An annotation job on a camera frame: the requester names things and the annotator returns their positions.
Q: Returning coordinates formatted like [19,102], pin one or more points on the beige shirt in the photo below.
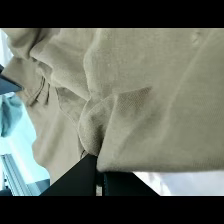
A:
[140,100]

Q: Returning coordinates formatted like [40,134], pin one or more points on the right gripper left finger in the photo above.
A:
[77,181]

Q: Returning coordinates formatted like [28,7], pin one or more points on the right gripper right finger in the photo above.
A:
[126,185]

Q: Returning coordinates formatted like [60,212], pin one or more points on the silver frame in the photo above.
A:
[15,176]

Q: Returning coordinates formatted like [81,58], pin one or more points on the teal garment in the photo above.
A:
[9,115]

